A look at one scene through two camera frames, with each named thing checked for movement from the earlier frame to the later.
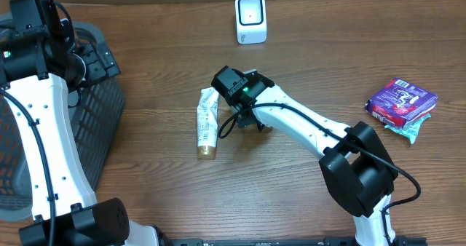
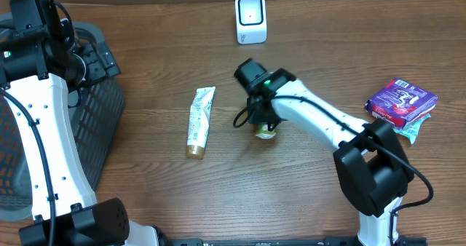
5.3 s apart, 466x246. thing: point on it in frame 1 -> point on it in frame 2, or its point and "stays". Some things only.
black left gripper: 101,70 stays
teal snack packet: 410,129 stays
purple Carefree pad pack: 399,101 stays
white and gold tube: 207,121 -> 200,110
